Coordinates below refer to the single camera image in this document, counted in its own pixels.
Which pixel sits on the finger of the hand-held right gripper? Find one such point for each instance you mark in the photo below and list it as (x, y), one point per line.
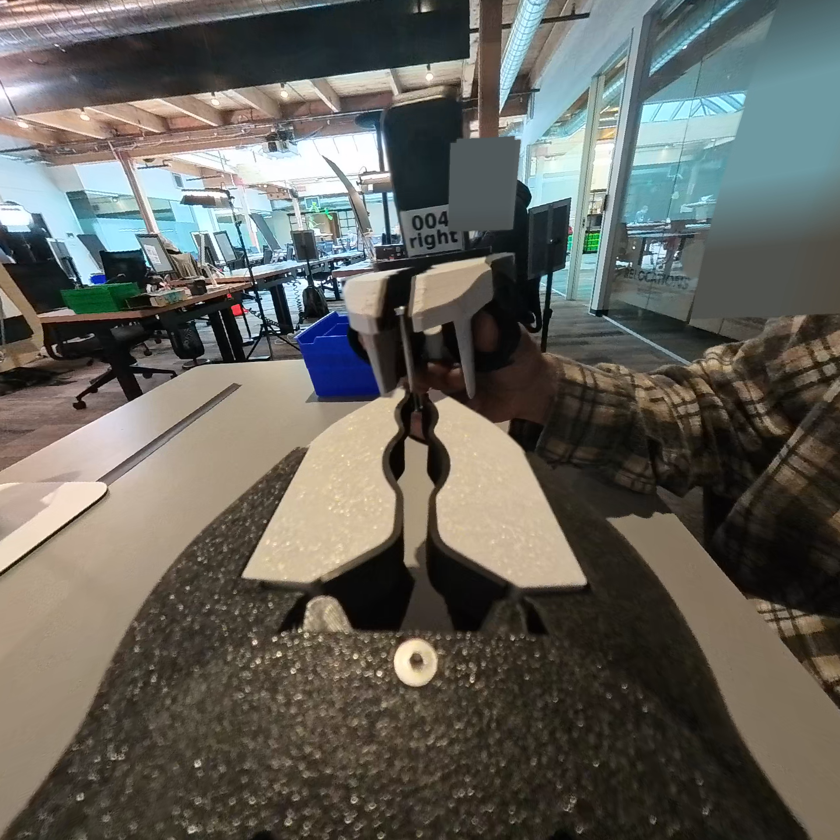
(367, 298)
(453, 289)

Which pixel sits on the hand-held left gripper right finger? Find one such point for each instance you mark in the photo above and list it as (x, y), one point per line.
(499, 518)

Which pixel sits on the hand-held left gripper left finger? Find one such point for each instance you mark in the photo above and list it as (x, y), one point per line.
(328, 499)

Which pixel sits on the silver bolt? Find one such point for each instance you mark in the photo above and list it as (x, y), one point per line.
(404, 354)

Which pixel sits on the person's right forearm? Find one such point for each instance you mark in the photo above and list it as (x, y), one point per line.
(689, 407)

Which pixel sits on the person's right hand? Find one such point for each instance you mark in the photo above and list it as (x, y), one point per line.
(525, 394)

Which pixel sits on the blue plastic bin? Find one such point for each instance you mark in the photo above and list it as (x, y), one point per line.
(334, 361)

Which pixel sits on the curved banner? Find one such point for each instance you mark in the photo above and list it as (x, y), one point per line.
(354, 203)

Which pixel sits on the small black screen on stand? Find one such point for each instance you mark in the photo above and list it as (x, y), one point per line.
(304, 245)

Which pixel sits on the black panel on stand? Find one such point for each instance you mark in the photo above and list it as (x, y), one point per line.
(548, 236)

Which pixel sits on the black tripod light stand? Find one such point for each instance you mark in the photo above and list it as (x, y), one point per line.
(253, 308)

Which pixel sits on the ceiling projector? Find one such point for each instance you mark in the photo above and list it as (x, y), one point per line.
(281, 145)

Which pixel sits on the black backpack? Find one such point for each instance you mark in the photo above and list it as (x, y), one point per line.
(189, 341)

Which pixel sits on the wooden office desk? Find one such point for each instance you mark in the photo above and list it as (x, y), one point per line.
(164, 303)

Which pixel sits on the monitor with white sheet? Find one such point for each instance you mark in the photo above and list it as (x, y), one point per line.
(156, 253)

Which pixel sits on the dark computer monitor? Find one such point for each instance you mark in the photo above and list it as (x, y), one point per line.
(121, 266)

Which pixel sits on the black office chair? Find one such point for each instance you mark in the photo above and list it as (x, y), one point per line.
(118, 341)

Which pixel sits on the green plastic crate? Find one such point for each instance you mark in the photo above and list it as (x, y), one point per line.
(98, 296)

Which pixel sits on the white instruction board stand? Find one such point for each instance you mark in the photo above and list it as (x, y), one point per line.
(46, 518)

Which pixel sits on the person's plaid shirt torso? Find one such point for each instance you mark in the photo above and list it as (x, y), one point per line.
(787, 525)

